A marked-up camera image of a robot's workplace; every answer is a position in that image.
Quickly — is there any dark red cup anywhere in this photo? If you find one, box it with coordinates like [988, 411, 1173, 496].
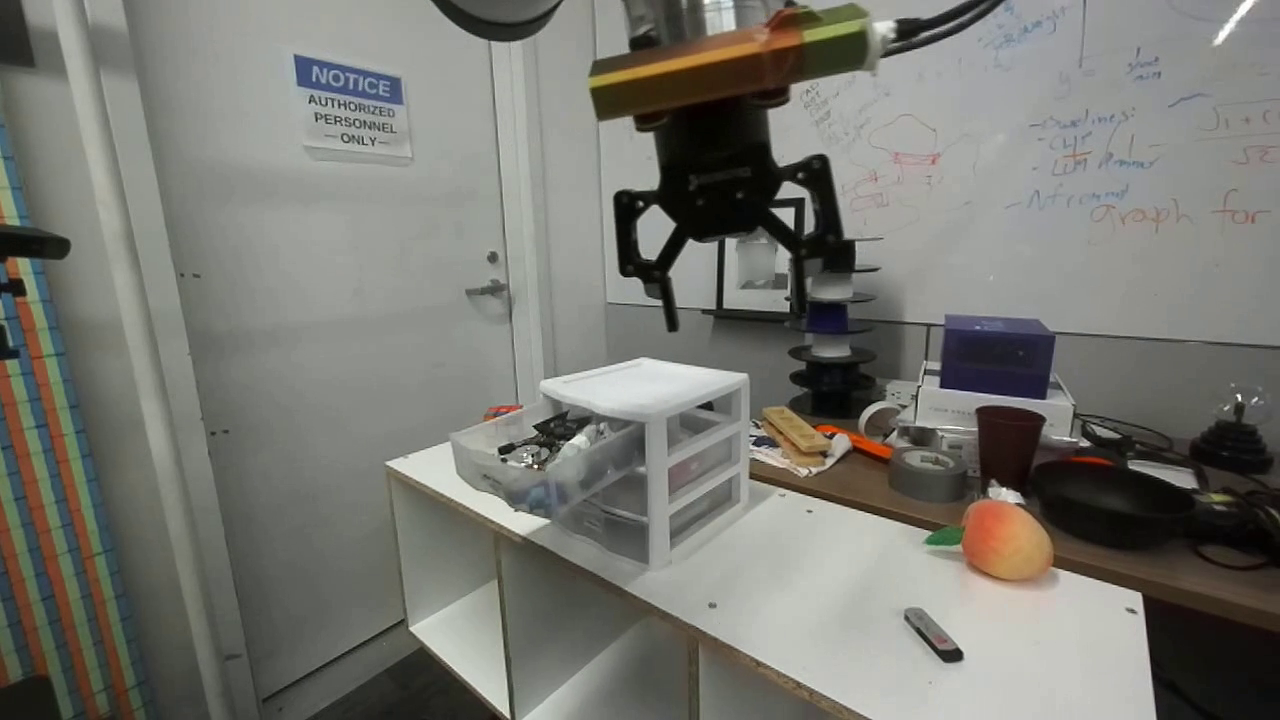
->
[978, 405, 1044, 486]

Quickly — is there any clear top drawer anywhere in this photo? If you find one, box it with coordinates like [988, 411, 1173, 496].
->
[454, 407, 643, 520]

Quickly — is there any orange peach toy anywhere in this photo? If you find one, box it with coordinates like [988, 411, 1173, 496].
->
[928, 500, 1052, 585]

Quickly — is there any white shelf cabinet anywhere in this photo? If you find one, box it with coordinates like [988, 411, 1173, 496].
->
[387, 447, 1156, 720]

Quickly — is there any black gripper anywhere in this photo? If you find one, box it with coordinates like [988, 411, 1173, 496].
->
[611, 94, 858, 337]

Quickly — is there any blue notice sign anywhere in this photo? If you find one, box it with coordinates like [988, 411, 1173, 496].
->
[294, 57, 415, 160]

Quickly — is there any colourful striped wall panel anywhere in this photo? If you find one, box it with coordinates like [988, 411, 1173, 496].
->
[0, 125, 150, 720]

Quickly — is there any black white spool stack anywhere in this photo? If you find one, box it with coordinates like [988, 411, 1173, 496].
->
[787, 240, 877, 421]

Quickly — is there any grey door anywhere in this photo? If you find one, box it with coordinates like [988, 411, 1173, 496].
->
[129, 0, 514, 694]

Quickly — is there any black marker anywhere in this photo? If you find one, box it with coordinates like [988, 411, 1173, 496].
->
[905, 606, 964, 662]

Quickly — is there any white plastic drawer unit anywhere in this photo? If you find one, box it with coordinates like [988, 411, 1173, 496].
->
[542, 355, 750, 568]

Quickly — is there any wooden brush block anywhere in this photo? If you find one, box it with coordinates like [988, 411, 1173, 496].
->
[765, 405, 827, 456]

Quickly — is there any wooden side table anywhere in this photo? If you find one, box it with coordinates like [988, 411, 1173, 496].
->
[752, 451, 1280, 630]

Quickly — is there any black framed picture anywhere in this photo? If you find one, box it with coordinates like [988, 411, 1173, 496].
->
[716, 231, 794, 317]

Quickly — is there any black frying pan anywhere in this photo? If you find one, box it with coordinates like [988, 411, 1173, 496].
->
[1034, 460, 1275, 552]

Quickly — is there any white flat box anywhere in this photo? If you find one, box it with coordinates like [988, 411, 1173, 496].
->
[914, 376, 1076, 438]

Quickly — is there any grey tape roll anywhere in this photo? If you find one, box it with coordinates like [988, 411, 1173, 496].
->
[888, 447, 967, 500]

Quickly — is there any purple box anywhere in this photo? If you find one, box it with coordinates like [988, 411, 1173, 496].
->
[940, 317, 1058, 399]

